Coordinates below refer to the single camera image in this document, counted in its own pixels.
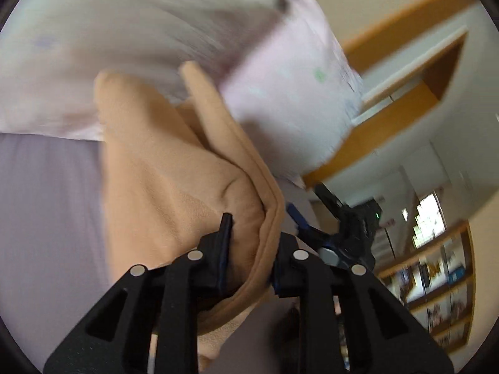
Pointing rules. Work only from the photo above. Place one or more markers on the pale pink printed blanket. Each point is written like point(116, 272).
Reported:
point(156, 35)

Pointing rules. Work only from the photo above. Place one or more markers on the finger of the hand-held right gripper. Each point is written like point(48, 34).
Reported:
point(302, 224)
point(327, 198)

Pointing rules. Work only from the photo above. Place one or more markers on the wooden bookshelf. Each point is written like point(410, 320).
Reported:
point(436, 280)

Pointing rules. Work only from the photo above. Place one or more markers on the wooden headboard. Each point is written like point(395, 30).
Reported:
point(390, 124)

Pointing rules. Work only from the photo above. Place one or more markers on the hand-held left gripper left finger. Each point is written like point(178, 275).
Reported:
point(223, 255)

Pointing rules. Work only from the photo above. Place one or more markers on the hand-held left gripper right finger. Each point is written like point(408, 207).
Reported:
point(277, 276)

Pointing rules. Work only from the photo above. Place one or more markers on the tan garment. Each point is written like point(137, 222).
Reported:
point(163, 179)

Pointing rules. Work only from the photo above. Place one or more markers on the lavender bed sheet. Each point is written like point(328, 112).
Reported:
point(46, 218)

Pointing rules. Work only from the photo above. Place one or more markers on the bright window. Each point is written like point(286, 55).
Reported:
point(429, 220)

